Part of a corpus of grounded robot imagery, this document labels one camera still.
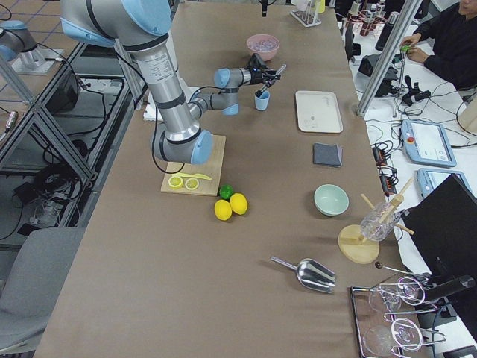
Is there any steel muddler black tip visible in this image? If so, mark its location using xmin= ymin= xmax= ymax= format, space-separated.
xmin=255 ymin=64 xmax=287 ymax=97

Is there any clear ice cubes pile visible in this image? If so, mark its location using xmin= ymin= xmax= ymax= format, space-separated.
xmin=248 ymin=37 xmax=279 ymax=52

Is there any blue teach pendant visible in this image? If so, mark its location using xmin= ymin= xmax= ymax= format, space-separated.
xmin=400 ymin=120 xmax=457 ymax=168
xmin=416 ymin=169 xmax=470 ymax=198

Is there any yellow lemon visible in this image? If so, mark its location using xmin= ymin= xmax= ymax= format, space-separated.
xmin=214 ymin=199 xmax=233 ymax=221
xmin=229 ymin=192 xmax=248 ymax=215

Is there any aluminium frame post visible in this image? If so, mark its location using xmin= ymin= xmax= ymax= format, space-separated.
xmin=356 ymin=0 xmax=422 ymax=118

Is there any clear glass on stand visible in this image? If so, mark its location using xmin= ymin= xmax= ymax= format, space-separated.
xmin=360 ymin=202 xmax=400 ymax=242

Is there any steel scoop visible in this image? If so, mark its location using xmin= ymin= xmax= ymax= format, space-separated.
xmin=270 ymin=256 xmax=336 ymax=294

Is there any mint green bowl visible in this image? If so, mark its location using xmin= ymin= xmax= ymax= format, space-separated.
xmin=314 ymin=184 xmax=350 ymax=216

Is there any green lime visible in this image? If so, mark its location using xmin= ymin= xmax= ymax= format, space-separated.
xmin=218 ymin=184 xmax=235 ymax=201

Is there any wooden cup tree stand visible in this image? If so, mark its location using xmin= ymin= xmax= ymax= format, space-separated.
xmin=338 ymin=178 xmax=414 ymax=264

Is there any person in black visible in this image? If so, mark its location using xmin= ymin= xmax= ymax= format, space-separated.
xmin=401 ymin=1 xmax=476 ymax=90

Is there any beige rabbit tray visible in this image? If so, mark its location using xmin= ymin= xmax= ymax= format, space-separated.
xmin=295 ymin=90 xmax=343 ymax=134

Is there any light blue plastic cup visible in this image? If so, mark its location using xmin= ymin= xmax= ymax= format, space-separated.
xmin=254 ymin=91 xmax=270 ymax=111

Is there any black glass rack tray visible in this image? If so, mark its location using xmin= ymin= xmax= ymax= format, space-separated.
xmin=350 ymin=286 xmax=446 ymax=357

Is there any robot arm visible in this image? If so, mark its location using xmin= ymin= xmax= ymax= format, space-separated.
xmin=60 ymin=1 xmax=281 ymax=165

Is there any grey office chair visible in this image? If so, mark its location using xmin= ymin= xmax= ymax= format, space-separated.
xmin=1 ymin=227 xmax=86 ymax=354

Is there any black monitor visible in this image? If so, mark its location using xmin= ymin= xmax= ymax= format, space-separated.
xmin=400 ymin=173 xmax=477 ymax=321

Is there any yellow plastic knife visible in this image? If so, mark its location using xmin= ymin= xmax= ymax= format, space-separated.
xmin=174 ymin=172 xmax=212 ymax=180

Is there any lemon slice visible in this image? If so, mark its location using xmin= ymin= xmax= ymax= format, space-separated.
xmin=184 ymin=178 xmax=200 ymax=191
xmin=168 ymin=176 xmax=183 ymax=189

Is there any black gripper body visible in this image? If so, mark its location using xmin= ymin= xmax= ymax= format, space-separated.
xmin=247 ymin=54 xmax=276 ymax=85

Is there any folded grey cloth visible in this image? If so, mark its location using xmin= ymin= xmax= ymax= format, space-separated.
xmin=313 ymin=142 xmax=343 ymax=167

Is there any pink bowl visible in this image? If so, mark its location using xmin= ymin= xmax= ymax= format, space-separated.
xmin=246 ymin=34 xmax=280 ymax=61

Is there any bamboo cutting board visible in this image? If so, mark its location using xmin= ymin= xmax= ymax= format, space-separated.
xmin=160 ymin=135 xmax=226 ymax=196

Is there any white wire cup rack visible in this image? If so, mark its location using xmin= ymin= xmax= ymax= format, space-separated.
xmin=291 ymin=0 xmax=321 ymax=28

